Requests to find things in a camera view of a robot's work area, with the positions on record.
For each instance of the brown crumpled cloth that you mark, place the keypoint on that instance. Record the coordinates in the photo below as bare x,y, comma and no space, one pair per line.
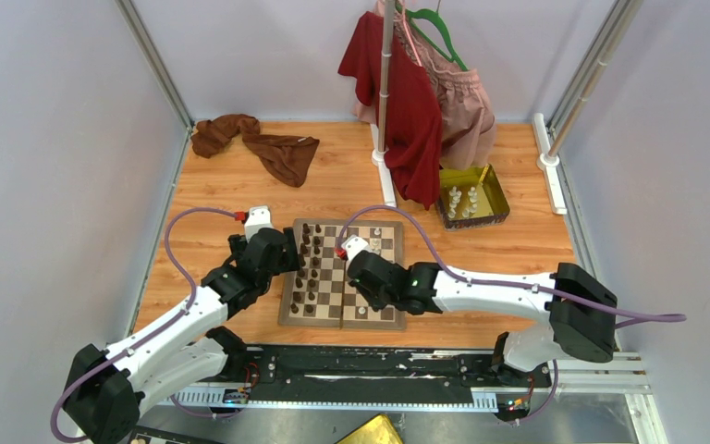
285,157

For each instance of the white corner rack foot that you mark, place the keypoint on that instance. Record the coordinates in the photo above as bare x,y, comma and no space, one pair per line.
548,164

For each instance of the wooden chess board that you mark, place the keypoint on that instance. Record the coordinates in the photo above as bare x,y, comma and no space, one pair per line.
335,303

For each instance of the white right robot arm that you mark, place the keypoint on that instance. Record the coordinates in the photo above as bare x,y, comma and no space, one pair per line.
572,311

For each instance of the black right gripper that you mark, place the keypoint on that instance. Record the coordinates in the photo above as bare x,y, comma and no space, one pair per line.
376,304

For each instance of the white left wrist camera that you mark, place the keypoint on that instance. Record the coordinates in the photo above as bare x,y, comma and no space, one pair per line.
257,218

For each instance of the yellow transparent tray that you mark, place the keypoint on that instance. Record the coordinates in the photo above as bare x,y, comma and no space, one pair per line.
493,208

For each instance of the white clothes rack stand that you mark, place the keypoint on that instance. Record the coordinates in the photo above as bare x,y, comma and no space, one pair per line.
379,130

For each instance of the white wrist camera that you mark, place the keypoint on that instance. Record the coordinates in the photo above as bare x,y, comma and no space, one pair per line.
257,218
352,246

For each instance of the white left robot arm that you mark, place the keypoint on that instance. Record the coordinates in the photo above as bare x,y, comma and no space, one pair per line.
108,390

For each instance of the green clothes hanger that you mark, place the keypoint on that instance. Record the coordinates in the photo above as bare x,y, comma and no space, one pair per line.
433,17

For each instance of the white chess pieces in tray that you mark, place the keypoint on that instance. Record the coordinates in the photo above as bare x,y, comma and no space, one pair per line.
462,203

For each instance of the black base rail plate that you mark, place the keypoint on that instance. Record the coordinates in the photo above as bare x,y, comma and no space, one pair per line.
366,378

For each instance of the red hanging shirt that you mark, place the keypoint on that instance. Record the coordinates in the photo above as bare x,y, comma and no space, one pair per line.
413,118

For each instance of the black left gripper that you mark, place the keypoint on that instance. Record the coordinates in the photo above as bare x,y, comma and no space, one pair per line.
288,262

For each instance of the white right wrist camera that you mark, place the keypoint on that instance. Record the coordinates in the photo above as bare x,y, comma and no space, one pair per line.
352,246

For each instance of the yellow object at bottom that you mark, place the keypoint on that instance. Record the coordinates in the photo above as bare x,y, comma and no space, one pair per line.
377,430

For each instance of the pink hanging garment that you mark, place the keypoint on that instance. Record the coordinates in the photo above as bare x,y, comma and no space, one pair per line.
469,123

